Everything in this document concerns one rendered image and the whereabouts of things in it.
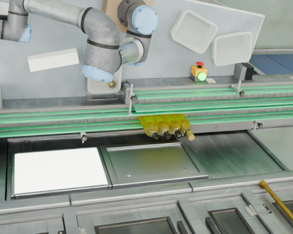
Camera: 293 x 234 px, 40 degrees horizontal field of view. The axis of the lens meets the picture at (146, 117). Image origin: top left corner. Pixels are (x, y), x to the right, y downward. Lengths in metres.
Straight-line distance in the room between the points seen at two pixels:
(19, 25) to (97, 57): 0.38
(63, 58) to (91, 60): 0.64
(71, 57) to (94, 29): 0.65
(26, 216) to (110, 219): 0.34
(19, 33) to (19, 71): 0.50
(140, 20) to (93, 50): 0.42
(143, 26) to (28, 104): 0.73
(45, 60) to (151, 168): 0.74
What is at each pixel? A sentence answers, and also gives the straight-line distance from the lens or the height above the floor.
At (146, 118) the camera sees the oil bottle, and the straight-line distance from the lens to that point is 2.07.
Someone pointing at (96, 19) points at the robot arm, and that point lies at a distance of 1.42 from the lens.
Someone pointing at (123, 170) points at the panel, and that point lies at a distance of 1.93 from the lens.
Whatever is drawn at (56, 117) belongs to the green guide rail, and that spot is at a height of 0.95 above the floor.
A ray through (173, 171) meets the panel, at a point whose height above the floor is 1.25.
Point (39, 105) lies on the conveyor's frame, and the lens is 2.10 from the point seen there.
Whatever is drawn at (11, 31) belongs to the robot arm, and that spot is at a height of 1.14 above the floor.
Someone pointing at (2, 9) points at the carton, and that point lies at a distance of 1.96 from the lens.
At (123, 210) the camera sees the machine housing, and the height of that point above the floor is 1.43.
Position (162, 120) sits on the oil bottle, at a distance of 2.06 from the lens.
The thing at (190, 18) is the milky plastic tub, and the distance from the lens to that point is 2.21.
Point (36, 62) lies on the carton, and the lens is 2.05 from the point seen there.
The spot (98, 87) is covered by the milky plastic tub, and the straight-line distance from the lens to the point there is 2.14.
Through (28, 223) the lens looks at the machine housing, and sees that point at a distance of 1.72.
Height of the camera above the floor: 2.73
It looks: 58 degrees down
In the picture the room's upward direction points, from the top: 150 degrees clockwise
